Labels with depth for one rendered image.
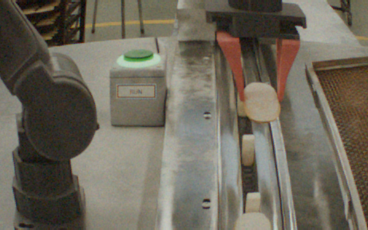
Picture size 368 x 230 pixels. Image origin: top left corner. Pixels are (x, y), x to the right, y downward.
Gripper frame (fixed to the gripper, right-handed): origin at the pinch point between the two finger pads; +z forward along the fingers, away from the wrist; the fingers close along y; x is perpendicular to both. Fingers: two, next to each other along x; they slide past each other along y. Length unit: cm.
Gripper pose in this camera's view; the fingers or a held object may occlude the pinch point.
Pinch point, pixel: (261, 91)
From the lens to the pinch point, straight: 74.0
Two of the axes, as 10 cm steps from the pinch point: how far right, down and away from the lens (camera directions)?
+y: -10.0, 0.2, 0.4
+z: 0.3, 9.3, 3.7
